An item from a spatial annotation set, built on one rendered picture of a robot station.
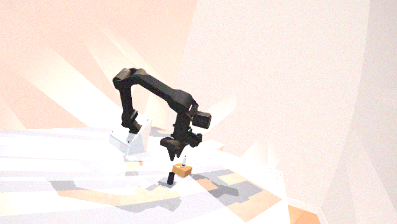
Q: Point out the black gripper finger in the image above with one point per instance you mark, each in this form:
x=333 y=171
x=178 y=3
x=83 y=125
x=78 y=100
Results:
x=172 y=153
x=179 y=151

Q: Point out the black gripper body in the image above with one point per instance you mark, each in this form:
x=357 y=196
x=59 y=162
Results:
x=174 y=143

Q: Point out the black marker cap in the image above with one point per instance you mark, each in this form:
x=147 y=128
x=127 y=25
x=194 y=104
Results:
x=171 y=176

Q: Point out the orange block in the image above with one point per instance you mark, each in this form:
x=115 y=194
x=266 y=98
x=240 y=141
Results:
x=182 y=171

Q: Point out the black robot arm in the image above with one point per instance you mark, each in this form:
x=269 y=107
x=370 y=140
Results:
x=177 y=99

